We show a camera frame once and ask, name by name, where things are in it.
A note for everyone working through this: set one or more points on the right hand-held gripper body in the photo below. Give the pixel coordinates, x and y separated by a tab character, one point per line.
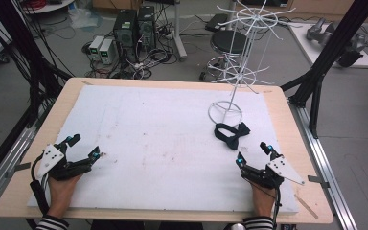
270	174

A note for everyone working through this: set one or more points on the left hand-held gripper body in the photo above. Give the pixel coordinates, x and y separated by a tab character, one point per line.
57	163

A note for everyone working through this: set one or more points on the black bow tie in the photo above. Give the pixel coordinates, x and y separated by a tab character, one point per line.
232	133

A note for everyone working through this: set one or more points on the person's right hand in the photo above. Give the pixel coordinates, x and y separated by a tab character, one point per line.
263	199

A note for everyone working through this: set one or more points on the person's left hand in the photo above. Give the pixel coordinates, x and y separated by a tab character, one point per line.
62	195

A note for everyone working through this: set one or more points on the wooden table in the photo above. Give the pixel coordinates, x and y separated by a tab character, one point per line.
300	137

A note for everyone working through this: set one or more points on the thin wooden stick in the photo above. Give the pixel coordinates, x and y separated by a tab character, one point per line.
306	206

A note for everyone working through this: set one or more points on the person's right striped sleeve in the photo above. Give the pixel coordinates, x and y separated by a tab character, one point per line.
258	223

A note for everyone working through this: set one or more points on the person's striped sleeve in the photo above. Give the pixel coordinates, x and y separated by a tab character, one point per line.
52	223
258	223

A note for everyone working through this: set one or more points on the person's left striped sleeve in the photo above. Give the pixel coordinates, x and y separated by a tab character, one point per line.
52	223

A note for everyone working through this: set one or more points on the white foam mat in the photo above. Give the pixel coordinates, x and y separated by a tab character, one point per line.
159	140

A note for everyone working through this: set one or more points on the white power supply unit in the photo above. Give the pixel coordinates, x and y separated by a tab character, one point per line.
107	50
95	47

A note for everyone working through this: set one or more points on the white floor board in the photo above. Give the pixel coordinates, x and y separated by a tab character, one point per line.
310	44

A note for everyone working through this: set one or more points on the black round stool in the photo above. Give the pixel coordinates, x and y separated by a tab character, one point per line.
228	44

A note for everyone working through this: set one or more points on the black computer tower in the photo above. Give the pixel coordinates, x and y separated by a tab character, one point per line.
125	30
147	27

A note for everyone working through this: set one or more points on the grey table leg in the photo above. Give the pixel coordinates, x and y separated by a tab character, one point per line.
179	32

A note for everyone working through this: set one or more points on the aluminium rail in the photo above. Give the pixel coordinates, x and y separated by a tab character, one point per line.
324	169
9	159

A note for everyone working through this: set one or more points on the black metal frame post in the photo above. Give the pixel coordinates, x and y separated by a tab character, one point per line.
330	54
22	48

